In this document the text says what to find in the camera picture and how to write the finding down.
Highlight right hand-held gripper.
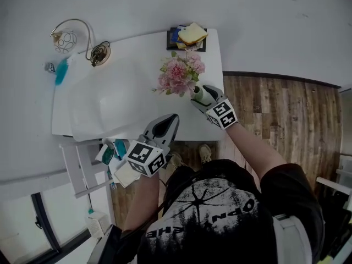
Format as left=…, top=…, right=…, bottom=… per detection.
left=190, top=84, right=239, bottom=131

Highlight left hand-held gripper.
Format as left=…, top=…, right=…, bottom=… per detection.
left=126, top=113, right=180, bottom=179

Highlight pink flowers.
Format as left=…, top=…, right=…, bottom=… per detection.
left=151, top=50, right=207, bottom=102

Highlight white bathtub-shaped basin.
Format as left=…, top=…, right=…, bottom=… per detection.
left=67, top=56, right=160, bottom=143

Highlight person's right forearm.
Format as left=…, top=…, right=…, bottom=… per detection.
left=226, top=122, right=289, bottom=182

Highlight person's left forearm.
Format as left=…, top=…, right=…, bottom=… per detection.
left=120, top=171, right=161, bottom=238

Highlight person's left beige shoe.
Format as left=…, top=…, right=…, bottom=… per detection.
left=167, top=152, right=184, bottom=171

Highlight person's beige shoe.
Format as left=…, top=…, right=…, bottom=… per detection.
left=199, top=144, right=213, bottom=164
left=167, top=152, right=184, bottom=171

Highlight teal white packet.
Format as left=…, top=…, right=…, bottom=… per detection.
left=113, top=139, right=128, bottom=160
left=94, top=144, right=117, bottom=165

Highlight person's right beige shoe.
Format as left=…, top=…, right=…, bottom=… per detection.
left=199, top=144, right=213, bottom=164

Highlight beige notepad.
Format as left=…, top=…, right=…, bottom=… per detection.
left=113, top=162, right=141, bottom=189

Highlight person's black trousers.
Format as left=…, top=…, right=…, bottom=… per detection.
left=161, top=157, right=254, bottom=193

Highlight blue card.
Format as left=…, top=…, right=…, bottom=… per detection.
left=171, top=24, right=186, bottom=43

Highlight white side rack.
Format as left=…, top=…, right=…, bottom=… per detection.
left=58, top=138, right=114, bottom=200

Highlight white perforated appliance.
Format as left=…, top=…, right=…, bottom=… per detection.
left=85, top=211, right=111, bottom=238

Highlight person's black printed t-shirt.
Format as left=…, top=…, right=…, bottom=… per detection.
left=115, top=163, right=326, bottom=264

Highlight blue feather duster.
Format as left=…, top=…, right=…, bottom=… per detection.
left=54, top=53, right=79, bottom=86

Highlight black chest-mounted phone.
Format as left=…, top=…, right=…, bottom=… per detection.
left=87, top=223, right=123, bottom=264

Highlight frosted glass partition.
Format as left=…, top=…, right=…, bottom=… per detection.
left=338, top=83, right=352, bottom=157

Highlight black framed window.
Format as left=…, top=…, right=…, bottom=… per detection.
left=0, top=192, right=92, bottom=264

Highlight gold wire desk lamp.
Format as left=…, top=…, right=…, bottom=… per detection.
left=49, top=18, right=112, bottom=68

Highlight black phone cable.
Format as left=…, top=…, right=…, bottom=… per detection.
left=120, top=201, right=166, bottom=241

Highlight white shoulder strap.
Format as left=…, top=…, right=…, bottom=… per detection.
left=271, top=214, right=314, bottom=264

